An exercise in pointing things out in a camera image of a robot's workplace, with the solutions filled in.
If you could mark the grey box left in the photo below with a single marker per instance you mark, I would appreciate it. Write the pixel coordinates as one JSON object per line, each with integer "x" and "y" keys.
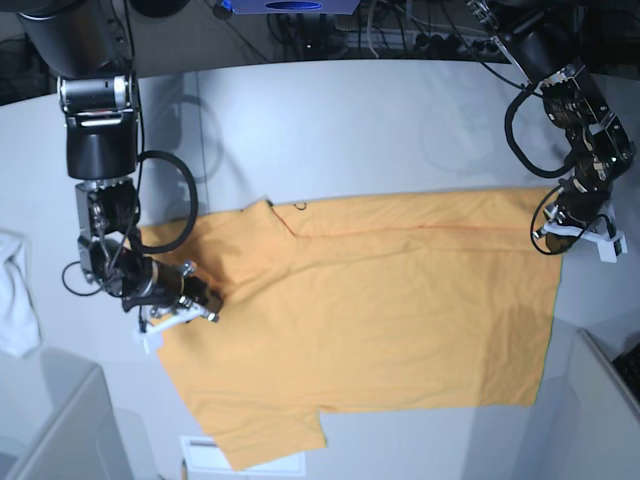
{"x": 79, "y": 440}

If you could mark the grey box right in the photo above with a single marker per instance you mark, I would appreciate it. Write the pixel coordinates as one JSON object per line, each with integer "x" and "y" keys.
{"x": 594, "y": 432}

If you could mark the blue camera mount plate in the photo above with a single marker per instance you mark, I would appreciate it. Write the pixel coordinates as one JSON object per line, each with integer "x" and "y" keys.
{"x": 263, "y": 7}

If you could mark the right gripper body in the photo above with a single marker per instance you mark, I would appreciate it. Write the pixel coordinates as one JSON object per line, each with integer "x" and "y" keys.
{"x": 139, "y": 280}

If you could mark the wooden pencil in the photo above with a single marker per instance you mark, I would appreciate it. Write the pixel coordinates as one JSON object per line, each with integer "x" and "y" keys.
{"x": 184, "y": 469}

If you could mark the black keyboard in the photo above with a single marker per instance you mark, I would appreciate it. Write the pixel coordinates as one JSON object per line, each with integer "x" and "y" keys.
{"x": 628, "y": 367}

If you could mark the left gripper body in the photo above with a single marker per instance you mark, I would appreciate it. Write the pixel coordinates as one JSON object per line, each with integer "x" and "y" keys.
{"x": 567, "y": 206}

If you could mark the orange T-shirt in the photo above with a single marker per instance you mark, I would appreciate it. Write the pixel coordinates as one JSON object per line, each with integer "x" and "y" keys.
{"x": 363, "y": 304}

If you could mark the white slotted tray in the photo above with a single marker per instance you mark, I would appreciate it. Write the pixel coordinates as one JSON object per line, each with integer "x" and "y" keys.
{"x": 204, "y": 457}

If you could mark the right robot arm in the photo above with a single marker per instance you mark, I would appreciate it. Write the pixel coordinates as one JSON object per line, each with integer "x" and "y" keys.
{"x": 93, "y": 56}

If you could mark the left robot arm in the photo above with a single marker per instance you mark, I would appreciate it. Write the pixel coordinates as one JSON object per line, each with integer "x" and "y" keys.
{"x": 530, "y": 35}

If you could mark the white cloth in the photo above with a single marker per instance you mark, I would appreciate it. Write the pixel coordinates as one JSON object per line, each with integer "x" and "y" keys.
{"x": 20, "y": 332}

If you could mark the grey box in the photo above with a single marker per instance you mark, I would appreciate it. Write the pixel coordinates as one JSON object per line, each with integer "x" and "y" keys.
{"x": 594, "y": 432}
{"x": 79, "y": 440}

